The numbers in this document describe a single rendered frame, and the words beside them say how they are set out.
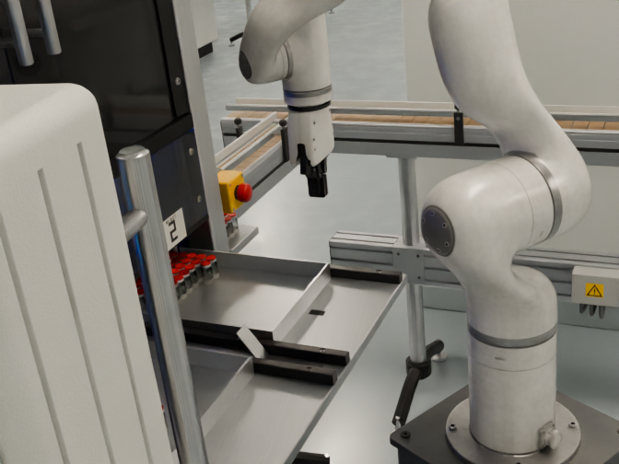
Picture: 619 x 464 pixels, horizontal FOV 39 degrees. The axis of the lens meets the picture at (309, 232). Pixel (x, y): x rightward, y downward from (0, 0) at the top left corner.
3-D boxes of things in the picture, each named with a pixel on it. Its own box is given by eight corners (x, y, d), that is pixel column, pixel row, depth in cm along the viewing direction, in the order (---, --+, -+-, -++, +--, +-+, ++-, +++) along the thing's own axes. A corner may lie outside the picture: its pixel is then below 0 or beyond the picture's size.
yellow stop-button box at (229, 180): (203, 212, 187) (197, 180, 184) (218, 199, 193) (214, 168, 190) (233, 214, 184) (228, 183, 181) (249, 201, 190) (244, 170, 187)
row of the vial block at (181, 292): (155, 317, 163) (150, 295, 161) (202, 272, 178) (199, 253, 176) (165, 319, 162) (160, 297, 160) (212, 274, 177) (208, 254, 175)
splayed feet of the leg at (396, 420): (383, 441, 260) (379, 402, 255) (429, 352, 301) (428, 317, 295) (409, 446, 257) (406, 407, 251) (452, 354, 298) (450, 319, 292)
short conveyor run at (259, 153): (196, 262, 191) (184, 197, 185) (137, 256, 198) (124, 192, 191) (316, 154, 247) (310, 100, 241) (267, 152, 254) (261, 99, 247)
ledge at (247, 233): (178, 252, 193) (176, 244, 192) (206, 227, 204) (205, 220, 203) (233, 258, 188) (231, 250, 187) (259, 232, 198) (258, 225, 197)
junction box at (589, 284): (570, 303, 234) (571, 273, 230) (573, 294, 238) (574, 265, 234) (617, 307, 229) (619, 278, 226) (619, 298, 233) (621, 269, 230)
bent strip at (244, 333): (240, 363, 146) (235, 332, 144) (248, 353, 149) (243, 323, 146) (317, 375, 141) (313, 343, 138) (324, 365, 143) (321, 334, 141)
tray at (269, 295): (111, 324, 163) (108, 308, 161) (182, 261, 184) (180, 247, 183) (274, 349, 149) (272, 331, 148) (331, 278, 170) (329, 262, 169)
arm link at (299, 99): (296, 77, 153) (297, 94, 155) (274, 92, 146) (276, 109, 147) (339, 77, 150) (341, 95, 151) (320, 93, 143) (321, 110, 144)
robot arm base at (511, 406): (608, 432, 124) (613, 320, 116) (522, 499, 114) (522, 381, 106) (503, 379, 138) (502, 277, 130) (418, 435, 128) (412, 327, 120)
